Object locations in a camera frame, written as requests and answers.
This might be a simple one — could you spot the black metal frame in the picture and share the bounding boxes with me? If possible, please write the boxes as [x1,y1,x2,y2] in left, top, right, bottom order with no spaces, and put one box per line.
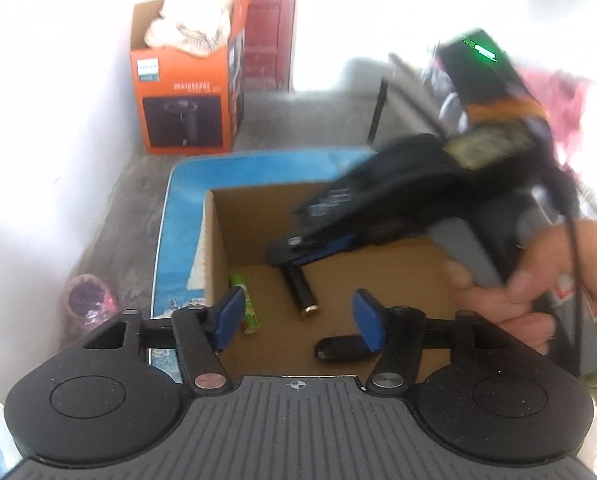
[366,77,392,143]

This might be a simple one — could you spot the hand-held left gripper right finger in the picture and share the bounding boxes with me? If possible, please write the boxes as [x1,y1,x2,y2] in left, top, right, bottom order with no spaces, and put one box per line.
[353,287,520,396]

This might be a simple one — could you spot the green lip balm stick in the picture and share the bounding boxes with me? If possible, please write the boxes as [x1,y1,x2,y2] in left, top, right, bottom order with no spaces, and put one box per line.
[230,273,262,336]

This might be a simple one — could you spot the pink bedding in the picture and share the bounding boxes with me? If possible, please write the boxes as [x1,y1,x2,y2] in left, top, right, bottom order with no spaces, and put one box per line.
[521,67,597,171]

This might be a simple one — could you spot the brown cardboard box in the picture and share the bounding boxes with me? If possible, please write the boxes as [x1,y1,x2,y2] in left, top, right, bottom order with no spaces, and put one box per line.
[201,180,472,378]

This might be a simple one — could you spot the orange appliance box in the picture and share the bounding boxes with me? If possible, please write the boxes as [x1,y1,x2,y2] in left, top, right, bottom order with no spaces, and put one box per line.
[130,0,250,156]

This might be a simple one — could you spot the bin with pink bag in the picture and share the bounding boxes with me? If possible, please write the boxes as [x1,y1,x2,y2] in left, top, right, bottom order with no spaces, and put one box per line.
[66,273,119,348]

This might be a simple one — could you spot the person's right hand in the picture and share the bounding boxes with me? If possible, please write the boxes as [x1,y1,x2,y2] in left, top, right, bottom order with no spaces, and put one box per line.
[445,219,597,357]

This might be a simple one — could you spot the black lipstick tube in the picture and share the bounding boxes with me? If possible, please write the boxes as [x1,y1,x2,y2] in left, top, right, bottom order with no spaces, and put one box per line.
[278,263,320,322]

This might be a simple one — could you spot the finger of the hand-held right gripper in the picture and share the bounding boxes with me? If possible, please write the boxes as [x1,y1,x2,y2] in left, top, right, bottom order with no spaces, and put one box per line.
[264,230,372,269]

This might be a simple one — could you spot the red door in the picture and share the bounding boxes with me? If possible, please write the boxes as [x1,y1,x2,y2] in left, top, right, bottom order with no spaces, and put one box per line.
[168,0,299,93]

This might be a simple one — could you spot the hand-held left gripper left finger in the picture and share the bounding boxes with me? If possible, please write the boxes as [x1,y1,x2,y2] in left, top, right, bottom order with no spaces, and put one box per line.
[80,285,248,396]

